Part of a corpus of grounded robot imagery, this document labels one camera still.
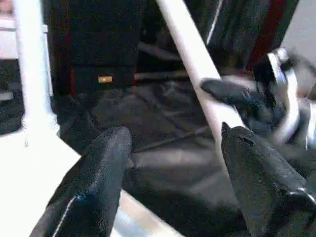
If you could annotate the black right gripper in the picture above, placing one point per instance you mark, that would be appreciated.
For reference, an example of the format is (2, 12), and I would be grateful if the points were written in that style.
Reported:
(261, 108)

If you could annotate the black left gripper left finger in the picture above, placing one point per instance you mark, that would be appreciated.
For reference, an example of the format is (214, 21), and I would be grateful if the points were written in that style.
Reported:
(93, 185)

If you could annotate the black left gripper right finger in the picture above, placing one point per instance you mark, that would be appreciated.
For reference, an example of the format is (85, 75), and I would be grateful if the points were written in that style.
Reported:
(266, 187)

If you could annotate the white plastic table leg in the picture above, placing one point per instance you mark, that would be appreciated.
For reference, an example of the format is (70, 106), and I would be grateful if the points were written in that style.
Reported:
(197, 61)
(34, 74)

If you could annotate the black mat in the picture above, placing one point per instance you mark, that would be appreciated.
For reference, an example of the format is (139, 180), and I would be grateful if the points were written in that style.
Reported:
(160, 148)

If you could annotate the small yellow label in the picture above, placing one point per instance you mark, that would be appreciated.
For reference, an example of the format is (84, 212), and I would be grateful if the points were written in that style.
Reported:
(105, 79)

